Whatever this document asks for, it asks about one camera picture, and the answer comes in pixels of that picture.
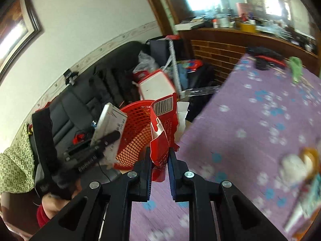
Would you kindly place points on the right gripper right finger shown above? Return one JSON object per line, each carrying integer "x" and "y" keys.
{"x": 217, "y": 211}

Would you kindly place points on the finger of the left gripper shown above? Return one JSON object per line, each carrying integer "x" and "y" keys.
{"x": 109, "y": 139}

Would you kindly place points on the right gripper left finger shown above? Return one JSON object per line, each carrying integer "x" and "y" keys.
{"x": 102, "y": 211}

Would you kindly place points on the white green medicine box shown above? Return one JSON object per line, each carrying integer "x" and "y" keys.
{"x": 111, "y": 119}

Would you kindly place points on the red mesh trash basket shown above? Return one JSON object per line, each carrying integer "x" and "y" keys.
{"x": 136, "y": 135}

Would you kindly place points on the red white torn carton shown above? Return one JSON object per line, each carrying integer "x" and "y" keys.
{"x": 164, "y": 123}

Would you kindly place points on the small knotted plastic bag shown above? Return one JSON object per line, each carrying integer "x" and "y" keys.
{"x": 294, "y": 170}

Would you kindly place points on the person left hand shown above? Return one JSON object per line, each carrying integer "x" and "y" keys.
{"x": 52, "y": 205}

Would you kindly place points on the red white lidded box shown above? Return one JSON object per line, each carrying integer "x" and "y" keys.
{"x": 156, "y": 85}

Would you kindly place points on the cardboard box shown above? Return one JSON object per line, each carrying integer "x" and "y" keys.
{"x": 182, "y": 111}

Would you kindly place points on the clear plastic bag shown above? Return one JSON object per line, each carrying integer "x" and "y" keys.
{"x": 145, "y": 63}

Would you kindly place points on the purple floral tablecloth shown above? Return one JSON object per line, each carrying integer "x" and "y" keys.
{"x": 253, "y": 121}

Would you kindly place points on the framed picture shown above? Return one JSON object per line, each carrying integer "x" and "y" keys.
{"x": 19, "y": 27}

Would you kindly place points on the wooden counter ledge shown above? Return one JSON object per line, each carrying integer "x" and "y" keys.
{"x": 222, "y": 49}

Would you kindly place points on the black pouch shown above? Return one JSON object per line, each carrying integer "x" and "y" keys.
{"x": 261, "y": 65}

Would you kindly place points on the green cloth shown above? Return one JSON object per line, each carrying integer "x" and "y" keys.
{"x": 296, "y": 66}

